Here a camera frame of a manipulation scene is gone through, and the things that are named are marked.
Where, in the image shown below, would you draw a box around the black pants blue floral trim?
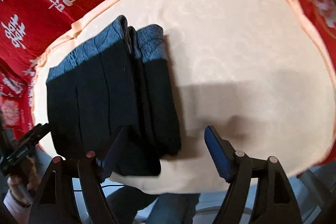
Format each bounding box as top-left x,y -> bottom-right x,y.
46,16 -> 182,178

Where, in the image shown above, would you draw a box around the person's left hand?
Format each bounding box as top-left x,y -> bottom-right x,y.
7,157 -> 40,206

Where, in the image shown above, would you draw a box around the person's legs in jeans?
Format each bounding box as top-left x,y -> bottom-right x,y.
106,186 -> 200,224

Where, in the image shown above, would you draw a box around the cream cushion cover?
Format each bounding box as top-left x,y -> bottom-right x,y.
31,0 -> 335,194

